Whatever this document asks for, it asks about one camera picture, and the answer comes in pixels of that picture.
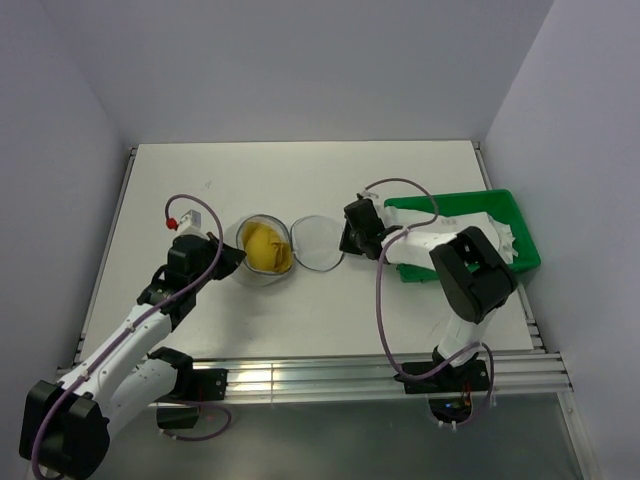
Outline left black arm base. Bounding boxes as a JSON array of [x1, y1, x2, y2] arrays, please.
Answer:
[[158, 368, 228, 403]]

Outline yellow bra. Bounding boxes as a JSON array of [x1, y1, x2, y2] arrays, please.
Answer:
[[242, 221, 293, 274]]

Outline green plastic bin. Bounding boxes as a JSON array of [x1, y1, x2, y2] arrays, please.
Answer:
[[384, 189, 541, 283]]

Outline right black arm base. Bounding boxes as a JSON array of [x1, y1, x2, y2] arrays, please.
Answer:
[[394, 356, 491, 394]]

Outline white garments in bin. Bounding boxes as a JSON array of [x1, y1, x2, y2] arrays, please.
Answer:
[[377, 206, 518, 269]]

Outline aluminium mounting rail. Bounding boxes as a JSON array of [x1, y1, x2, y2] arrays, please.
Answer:
[[194, 350, 572, 405]]

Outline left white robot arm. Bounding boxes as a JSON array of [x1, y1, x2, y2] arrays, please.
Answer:
[[19, 233, 246, 479]]

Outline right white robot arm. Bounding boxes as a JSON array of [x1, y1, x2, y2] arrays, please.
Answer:
[[340, 197, 517, 390]]

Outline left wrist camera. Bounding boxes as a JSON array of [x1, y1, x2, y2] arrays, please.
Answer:
[[166, 209, 205, 238]]

